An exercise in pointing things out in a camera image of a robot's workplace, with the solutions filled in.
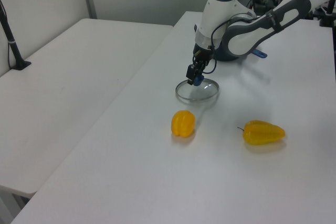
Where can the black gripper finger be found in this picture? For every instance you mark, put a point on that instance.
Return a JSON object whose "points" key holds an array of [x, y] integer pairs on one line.
{"points": [[201, 68], [190, 73]]}

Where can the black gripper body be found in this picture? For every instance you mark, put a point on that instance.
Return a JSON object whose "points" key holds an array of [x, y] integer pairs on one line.
{"points": [[203, 54]]}

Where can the glass lid with blue knob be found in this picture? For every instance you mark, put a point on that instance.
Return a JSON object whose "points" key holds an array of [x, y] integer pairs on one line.
{"points": [[199, 80]]}

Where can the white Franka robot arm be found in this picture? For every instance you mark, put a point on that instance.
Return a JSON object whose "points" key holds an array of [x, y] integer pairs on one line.
{"points": [[218, 11]]}

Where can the yellow toy bell pepper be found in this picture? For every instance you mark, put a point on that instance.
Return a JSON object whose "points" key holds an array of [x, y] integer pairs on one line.
{"points": [[262, 133]]}

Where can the white side table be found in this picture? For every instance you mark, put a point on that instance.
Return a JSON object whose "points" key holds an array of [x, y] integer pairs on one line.
{"points": [[65, 90]]}

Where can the black clamp stand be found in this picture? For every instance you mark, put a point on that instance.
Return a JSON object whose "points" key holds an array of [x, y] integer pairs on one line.
{"points": [[326, 15]]}

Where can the black pole with base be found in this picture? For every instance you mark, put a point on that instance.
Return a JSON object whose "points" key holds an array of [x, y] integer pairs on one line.
{"points": [[13, 48]]}

